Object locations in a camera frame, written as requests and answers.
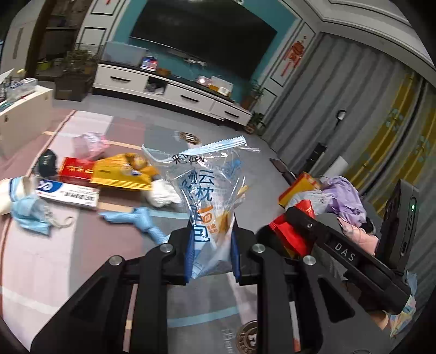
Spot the clear plastic organizer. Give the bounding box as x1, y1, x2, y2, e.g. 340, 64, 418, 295
7, 78, 38, 100

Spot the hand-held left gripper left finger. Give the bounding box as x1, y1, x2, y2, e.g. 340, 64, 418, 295
31, 222, 196, 354

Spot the white television cabinet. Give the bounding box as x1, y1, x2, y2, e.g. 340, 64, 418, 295
93, 63, 253, 126

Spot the large black television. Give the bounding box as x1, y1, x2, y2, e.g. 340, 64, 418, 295
129, 0, 278, 80

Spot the black pouch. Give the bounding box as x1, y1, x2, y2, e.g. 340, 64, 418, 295
34, 149, 57, 177

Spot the dark wooden shelf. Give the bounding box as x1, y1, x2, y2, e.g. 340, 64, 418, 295
25, 0, 83, 81

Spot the red wall decoration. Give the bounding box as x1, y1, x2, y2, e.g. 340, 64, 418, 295
284, 36, 307, 78

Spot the grey curtain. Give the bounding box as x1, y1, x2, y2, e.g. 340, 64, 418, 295
262, 32, 423, 191

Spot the white board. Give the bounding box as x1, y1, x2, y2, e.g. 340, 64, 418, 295
329, 155, 349, 178

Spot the clear storage box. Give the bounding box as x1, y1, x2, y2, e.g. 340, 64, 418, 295
102, 41, 149, 67

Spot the black speaker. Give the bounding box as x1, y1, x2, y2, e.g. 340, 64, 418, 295
305, 143, 328, 171

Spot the yellow patterned curtain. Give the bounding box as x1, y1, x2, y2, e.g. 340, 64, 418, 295
344, 73, 436, 218

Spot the clear blue-printed bread bag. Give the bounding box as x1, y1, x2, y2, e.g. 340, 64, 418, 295
141, 135, 261, 280

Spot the purple clothing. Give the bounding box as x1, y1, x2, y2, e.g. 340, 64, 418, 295
320, 175, 368, 226

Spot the white box on cabinet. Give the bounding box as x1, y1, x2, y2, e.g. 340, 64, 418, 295
196, 75, 235, 96

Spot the pink plastic bag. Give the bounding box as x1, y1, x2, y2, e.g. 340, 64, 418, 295
73, 132, 110, 160

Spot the white low cabinet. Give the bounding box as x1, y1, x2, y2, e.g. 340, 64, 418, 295
0, 85, 54, 158

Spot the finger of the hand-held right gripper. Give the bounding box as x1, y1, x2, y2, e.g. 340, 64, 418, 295
285, 206, 334, 255

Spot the large potted plant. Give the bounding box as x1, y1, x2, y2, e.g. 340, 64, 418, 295
54, 49, 99, 102

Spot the white blue toothpaste box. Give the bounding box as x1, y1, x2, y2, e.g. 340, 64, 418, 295
35, 179, 100, 211

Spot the person's right forearm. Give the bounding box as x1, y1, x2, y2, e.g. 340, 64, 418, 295
370, 270, 418, 338

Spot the white crumpled tissue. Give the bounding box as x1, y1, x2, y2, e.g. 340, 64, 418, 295
146, 179, 183, 208

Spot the blue face mask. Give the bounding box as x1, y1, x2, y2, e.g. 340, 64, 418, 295
10, 196, 74, 236

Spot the yellow shopping bag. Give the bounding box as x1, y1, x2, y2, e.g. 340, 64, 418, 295
278, 172, 321, 208

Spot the blue glove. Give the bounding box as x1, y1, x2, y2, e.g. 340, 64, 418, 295
99, 207, 171, 244

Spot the pink cloth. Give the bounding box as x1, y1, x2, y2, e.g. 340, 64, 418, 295
337, 218, 379, 255

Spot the small potted plant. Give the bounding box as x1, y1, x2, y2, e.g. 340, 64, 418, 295
244, 112, 267, 135
241, 80, 265, 110

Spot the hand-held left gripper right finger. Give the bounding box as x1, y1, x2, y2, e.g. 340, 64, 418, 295
230, 226, 392, 354

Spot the yellow snack bag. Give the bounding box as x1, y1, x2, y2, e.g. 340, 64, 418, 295
89, 153, 159, 191

